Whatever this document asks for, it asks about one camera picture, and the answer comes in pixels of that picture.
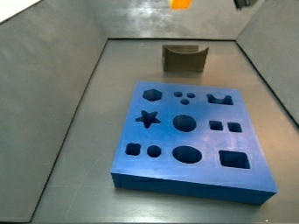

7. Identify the yellow arch object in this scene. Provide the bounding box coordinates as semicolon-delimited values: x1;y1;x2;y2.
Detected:
170;0;192;10

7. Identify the blue foam shape board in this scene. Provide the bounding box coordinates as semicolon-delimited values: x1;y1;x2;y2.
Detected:
110;82;277;205

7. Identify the black fixture stand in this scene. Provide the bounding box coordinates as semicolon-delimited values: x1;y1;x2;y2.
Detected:
162;45;209;72

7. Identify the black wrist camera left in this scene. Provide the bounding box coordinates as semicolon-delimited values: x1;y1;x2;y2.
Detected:
233;0;257;10

